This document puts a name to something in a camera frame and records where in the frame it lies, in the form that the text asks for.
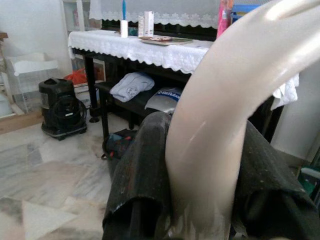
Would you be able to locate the sheer white lace runner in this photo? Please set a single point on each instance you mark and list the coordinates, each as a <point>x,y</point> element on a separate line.
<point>150,10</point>

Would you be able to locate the red plastic bag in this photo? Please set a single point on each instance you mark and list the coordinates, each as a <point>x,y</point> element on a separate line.
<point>77,75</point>

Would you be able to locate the green plastic container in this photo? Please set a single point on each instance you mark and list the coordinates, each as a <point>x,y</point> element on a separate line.
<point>310,180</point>

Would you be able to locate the white bag with blue print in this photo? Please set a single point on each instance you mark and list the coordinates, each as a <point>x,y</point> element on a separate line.
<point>165,98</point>

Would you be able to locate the white plastic rack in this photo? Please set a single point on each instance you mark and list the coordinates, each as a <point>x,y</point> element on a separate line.
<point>30,65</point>

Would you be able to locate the white lint roller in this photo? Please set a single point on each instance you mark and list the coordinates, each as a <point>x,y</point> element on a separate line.
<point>124,27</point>

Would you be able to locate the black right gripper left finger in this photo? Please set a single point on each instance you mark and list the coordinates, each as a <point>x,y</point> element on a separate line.
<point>140,175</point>

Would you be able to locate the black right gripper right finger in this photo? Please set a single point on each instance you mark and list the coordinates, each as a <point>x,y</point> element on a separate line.
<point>265,180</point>

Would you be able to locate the blue and white carton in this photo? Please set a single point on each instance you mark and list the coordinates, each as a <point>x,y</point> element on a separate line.
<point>241,12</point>

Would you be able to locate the flat colourful book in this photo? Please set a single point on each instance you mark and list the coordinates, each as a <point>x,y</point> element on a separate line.
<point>162,40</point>

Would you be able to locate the black upright piano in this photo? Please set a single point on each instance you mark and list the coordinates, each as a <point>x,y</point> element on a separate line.
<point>112,65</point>

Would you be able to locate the small black bag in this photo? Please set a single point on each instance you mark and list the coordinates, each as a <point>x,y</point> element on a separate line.
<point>120,145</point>

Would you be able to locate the framed picture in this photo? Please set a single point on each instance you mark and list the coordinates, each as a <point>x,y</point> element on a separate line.
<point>99,70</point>

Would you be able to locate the black vacuum cleaner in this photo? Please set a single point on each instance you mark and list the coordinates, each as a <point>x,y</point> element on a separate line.
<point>61,107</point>

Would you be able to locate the black piano bench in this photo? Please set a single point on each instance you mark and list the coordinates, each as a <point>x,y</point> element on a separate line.
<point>135,102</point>

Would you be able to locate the folded light blue clothing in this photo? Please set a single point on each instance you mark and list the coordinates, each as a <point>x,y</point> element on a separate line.
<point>131,86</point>

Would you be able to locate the pink bottle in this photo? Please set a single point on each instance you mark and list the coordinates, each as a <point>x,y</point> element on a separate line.
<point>223,17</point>

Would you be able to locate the white lace piano cloth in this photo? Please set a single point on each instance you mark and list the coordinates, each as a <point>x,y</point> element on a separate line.
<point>125,47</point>

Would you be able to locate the white bookshelf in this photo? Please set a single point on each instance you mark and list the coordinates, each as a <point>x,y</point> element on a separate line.
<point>80,15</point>

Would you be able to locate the tall white box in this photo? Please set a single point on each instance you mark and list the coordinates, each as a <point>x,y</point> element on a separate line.
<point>146,23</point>

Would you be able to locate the white printed carton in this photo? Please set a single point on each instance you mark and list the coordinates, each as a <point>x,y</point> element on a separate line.
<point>82,92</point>

